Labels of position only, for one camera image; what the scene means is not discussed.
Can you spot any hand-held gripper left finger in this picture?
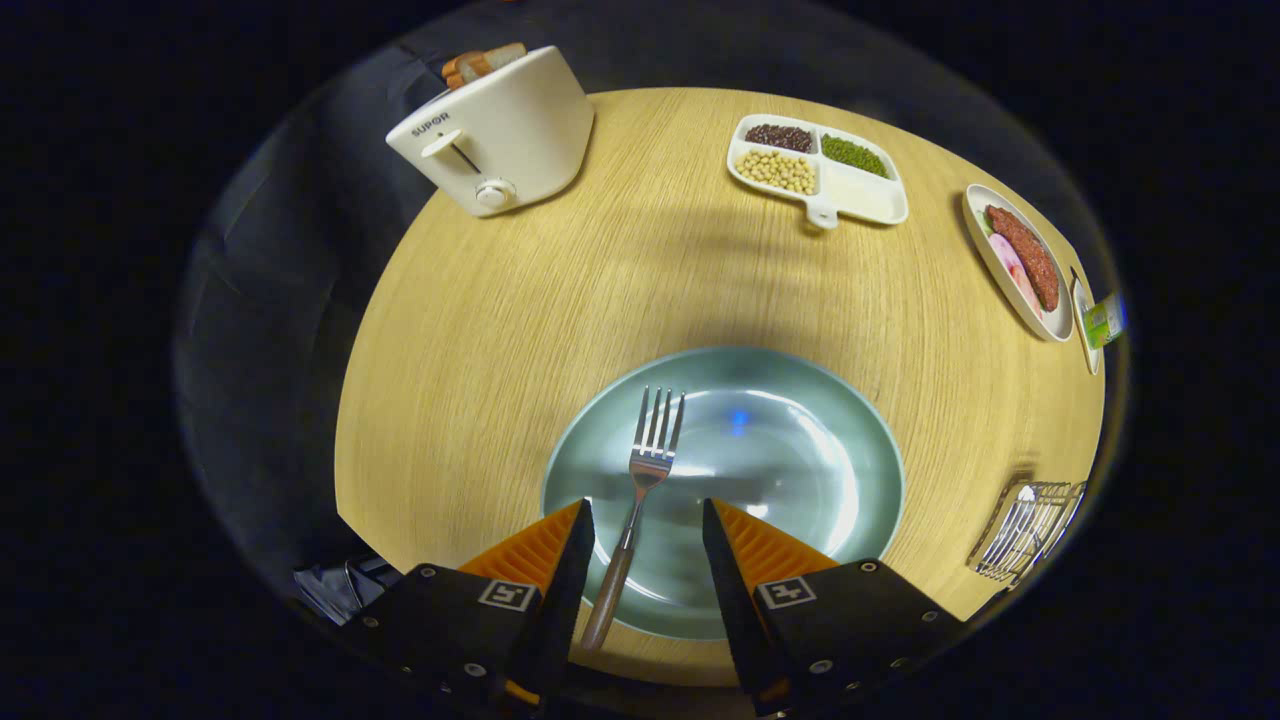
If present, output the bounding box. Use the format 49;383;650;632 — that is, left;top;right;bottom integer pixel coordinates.
340;498;597;716

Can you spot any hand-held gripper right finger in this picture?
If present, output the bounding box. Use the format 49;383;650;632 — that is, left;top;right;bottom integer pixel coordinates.
703;498;971;716

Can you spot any wooden handled metal fork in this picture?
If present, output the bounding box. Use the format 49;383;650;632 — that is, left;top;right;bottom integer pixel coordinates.
582;386;687;653

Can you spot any mint green plate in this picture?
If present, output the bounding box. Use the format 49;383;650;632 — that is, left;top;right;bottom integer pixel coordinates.
541;346;906;641

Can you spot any dark plastic bag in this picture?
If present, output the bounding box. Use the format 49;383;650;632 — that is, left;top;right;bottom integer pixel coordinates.
295;558;401;626

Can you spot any white divided dish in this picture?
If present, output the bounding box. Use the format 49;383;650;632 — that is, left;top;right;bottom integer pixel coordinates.
727;113;910;230

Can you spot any round beige plate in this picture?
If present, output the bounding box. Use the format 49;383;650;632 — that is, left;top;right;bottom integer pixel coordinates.
962;183;1075;343

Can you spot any pile of yellow soybeans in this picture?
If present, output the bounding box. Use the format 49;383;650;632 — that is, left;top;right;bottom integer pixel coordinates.
734;149;819;196

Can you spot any pink ham slice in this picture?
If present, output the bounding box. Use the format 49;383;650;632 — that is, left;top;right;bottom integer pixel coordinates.
988;233;1043;319

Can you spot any white square coaster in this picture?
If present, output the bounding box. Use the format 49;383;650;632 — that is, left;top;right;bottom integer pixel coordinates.
1070;275;1102;376

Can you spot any brown steak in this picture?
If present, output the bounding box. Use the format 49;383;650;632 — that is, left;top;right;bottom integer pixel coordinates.
986;205;1060;312

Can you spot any pile of green beans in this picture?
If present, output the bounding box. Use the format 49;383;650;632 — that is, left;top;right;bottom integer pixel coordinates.
821;134;889;180

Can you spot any pile of dark red beans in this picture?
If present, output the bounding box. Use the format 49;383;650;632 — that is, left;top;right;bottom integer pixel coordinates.
744;123;814;154

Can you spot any green labelled metal bottle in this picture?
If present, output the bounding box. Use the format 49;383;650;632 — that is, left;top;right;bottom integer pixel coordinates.
1084;292;1129;349

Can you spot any cream toaster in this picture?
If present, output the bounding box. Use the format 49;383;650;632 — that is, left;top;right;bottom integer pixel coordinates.
386;45;595;218

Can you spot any toast slice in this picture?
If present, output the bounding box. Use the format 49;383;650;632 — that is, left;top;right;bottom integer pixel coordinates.
442;42;528;91

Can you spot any metal wire basket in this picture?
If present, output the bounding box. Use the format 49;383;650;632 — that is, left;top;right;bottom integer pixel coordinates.
966;480;1088;586

